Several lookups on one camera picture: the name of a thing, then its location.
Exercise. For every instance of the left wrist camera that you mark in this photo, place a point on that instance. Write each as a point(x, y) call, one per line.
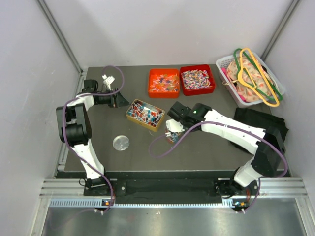
point(107, 81)

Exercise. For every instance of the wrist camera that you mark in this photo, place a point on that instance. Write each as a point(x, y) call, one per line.
point(107, 81)
point(173, 126)

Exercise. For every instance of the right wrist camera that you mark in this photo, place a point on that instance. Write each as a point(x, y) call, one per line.
point(173, 126)

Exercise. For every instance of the clear glass jar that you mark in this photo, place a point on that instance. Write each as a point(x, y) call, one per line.
point(173, 137)

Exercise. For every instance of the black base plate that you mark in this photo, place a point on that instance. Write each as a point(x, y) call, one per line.
point(176, 191)

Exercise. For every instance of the white plastic basket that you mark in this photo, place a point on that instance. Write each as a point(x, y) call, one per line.
point(270, 79)

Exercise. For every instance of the orange candy box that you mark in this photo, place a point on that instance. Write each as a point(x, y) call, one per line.
point(163, 83)

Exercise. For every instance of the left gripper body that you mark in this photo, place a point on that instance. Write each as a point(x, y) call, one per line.
point(113, 102)

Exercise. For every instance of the floral cloth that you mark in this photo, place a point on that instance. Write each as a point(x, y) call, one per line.
point(252, 77)

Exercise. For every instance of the green hanger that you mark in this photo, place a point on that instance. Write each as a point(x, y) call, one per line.
point(265, 83)

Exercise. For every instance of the red candy box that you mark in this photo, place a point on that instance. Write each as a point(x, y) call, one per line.
point(197, 80)

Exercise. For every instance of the clear jar lid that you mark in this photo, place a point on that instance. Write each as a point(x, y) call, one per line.
point(121, 143)

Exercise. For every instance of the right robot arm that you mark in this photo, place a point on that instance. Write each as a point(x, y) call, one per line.
point(266, 145)

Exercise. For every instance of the gold candy tin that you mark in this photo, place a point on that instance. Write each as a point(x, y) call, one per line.
point(145, 114)

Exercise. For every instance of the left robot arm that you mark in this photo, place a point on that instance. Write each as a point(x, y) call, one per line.
point(76, 132)

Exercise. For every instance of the black cloth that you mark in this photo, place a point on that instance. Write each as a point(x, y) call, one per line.
point(261, 120)

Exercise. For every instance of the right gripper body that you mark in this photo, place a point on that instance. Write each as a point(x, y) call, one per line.
point(184, 127)

